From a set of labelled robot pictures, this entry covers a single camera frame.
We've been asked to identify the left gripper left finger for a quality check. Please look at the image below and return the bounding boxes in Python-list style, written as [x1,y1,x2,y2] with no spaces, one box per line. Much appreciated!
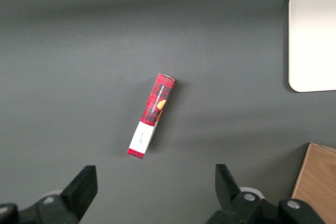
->
[18,165,98,224]

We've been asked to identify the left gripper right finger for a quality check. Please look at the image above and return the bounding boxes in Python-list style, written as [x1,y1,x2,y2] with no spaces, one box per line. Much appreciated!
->
[204,164,279,224]

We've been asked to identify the oak wooden drawer cabinet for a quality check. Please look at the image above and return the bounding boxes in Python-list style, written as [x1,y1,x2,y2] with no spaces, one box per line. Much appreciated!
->
[290,142,336,224]

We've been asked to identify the red tartan cookie box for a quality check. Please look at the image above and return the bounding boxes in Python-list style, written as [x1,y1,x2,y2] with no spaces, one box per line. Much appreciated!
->
[127,73,176,161]

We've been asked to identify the cream plastic tray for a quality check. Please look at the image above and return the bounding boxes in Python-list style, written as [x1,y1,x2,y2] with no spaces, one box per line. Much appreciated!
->
[288,0,336,93]

